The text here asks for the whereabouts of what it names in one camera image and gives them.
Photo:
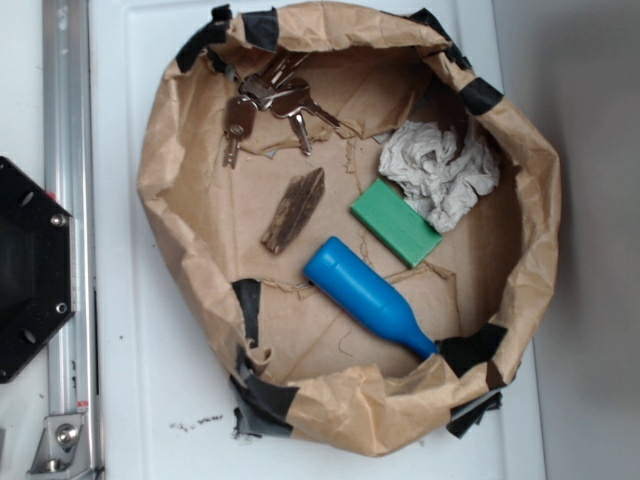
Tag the brown wood chip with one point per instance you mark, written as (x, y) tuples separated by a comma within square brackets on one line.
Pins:
[(294, 210)]

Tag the blue plastic bottle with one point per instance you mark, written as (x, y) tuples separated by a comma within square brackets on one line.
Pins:
[(366, 296)]

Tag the green rectangular block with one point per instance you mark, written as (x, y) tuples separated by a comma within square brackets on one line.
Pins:
[(401, 229)]

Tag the brown paper bag bin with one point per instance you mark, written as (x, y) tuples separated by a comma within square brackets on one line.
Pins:
[(297, 360)]

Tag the crumpled white paper towel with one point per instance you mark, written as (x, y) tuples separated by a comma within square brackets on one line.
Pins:
[(441, 179)]

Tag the silver key bunch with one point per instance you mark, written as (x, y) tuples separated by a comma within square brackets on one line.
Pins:
[(279, 90)]

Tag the aluminium rail profile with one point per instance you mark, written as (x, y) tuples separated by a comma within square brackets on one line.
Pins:
[(73, 372)]

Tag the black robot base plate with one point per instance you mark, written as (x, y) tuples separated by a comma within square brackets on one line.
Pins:
[(36, 273)]

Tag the metal corner bracket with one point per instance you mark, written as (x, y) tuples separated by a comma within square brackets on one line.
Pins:
[(63, 449)]

